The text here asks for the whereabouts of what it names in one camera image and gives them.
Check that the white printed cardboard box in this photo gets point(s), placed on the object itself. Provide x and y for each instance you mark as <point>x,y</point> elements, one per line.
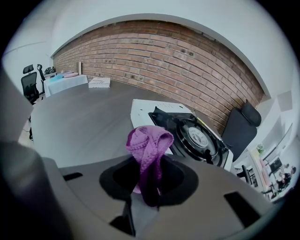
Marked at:
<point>99,82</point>

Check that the black office chair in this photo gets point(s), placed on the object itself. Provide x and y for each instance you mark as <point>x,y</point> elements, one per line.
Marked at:
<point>29,84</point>
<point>241,133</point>

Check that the small green plant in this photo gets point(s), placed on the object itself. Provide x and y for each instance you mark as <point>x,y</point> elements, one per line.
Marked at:
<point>260,149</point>

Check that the pink plate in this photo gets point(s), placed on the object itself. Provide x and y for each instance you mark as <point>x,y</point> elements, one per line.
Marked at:
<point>70,75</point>

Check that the table with light blue tablecloth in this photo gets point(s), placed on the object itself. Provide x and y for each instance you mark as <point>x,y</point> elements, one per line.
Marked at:
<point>65,84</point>

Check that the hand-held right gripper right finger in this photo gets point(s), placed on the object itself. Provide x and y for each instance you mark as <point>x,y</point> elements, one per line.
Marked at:
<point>182,185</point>

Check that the teal plate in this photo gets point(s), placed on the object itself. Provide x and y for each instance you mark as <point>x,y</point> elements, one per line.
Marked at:
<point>55,78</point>

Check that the white portable gas stove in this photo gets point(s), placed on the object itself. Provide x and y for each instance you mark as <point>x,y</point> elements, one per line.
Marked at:
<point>140,114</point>

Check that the purple cloth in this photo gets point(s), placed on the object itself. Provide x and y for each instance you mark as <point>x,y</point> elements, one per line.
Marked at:
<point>150,145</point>

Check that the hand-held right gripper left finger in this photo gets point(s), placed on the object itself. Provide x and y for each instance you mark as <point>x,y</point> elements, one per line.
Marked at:
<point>110,182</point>

